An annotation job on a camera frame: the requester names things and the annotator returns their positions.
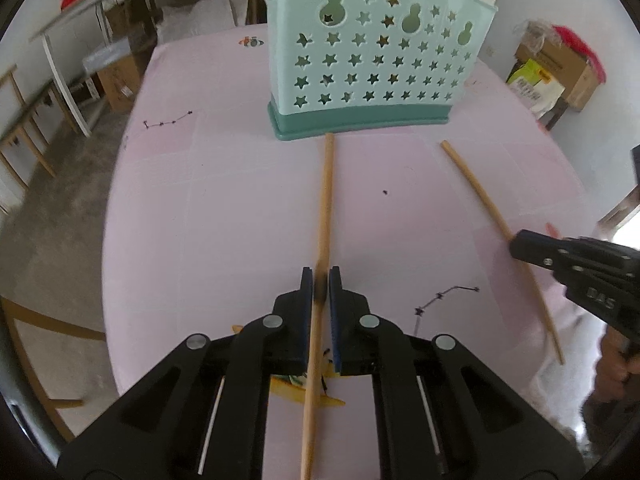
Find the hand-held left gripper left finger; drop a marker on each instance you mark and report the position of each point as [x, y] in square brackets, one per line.
[307, 305]

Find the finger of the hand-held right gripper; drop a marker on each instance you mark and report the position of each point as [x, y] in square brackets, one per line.
[550, 250]

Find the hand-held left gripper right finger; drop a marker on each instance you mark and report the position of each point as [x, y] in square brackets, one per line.
[335, 310]

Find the wooden chopstick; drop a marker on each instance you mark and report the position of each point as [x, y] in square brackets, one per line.
[326, 200]
[475, 185]

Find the teal star-hole utensil holder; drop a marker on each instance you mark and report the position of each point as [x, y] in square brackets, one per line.
[380, 60]

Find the person's right hand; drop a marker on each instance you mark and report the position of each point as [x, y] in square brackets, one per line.
[612, 370]

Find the yellow white rice bag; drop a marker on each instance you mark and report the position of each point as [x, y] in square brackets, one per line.
[537, 87]

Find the open cardboard box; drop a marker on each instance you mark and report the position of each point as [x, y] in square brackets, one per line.
[570, 70]

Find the clear crumpled plastic bag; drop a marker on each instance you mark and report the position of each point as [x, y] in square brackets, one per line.
[537, 32]

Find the black seat wooden chair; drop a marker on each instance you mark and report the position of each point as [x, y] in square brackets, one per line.
[40, 325]
[30, 125]

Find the brown cardboard box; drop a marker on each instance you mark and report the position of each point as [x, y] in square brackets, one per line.
[120, 85]

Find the white sack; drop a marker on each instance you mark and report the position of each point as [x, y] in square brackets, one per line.
[200, 17]

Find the clear wrapped package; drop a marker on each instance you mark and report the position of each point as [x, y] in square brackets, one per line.
[107, 57]

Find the white frame wooden desk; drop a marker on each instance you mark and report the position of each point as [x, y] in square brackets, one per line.
[85, 2]

